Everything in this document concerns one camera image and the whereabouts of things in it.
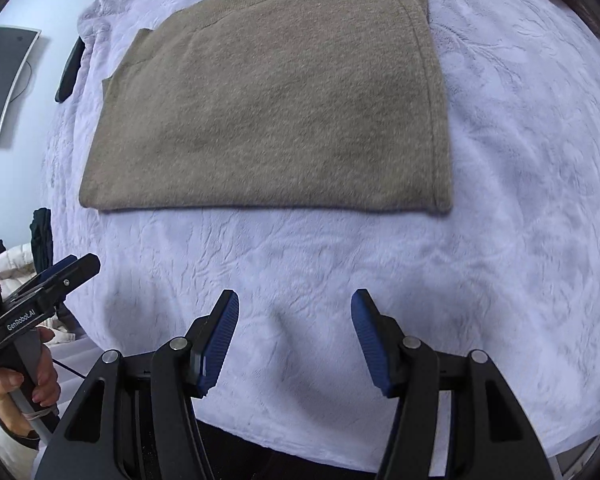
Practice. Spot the dark green cloth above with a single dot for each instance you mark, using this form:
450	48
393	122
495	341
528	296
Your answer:
42	245

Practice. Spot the person's left hand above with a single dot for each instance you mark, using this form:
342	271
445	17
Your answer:
47	382

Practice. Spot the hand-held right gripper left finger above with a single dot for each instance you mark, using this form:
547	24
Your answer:
217	345

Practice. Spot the person's dark clothing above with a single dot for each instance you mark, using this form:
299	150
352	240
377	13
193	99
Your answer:
290	460

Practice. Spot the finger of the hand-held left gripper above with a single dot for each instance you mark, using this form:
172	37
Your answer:
50	274
75	275

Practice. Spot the lavender textured blanket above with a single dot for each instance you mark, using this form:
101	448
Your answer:
330	260

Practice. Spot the curved wall monitor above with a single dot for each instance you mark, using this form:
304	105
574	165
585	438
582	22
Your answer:
2	80

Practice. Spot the black flat object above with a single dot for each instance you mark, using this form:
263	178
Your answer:
71	70

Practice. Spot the taupe knit sweater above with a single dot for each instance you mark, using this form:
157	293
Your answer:
270	105

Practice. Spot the person's left forearm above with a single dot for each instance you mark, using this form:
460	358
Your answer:
5	445

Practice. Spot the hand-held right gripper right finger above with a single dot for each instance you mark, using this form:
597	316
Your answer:
372	345

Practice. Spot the white puffy cloth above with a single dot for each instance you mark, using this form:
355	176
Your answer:
17	260

